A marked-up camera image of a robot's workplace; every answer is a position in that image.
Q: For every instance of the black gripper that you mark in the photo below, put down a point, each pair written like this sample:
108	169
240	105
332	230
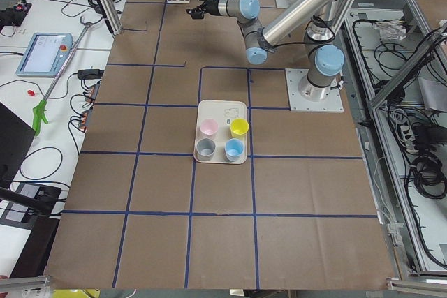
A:
212	6

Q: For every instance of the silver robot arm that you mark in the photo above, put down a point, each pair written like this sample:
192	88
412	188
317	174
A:
259	39

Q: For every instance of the pink cup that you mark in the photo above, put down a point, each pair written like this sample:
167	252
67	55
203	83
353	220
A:
209	128

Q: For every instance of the yellow cup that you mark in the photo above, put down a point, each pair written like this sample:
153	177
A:
239	127

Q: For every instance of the grey cup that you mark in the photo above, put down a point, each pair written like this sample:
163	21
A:
205	149

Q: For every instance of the light blue cup far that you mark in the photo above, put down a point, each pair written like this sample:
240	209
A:
234	149

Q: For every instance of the black power adapter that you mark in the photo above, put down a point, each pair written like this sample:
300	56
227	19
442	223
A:
90	74

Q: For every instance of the cream serving tray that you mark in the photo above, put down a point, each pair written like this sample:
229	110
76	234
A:
223	111

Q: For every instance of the teach pendant tablet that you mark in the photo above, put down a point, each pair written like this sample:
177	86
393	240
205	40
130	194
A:
45	55

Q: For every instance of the brown paper table cover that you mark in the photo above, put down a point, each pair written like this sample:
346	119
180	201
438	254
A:
143	213

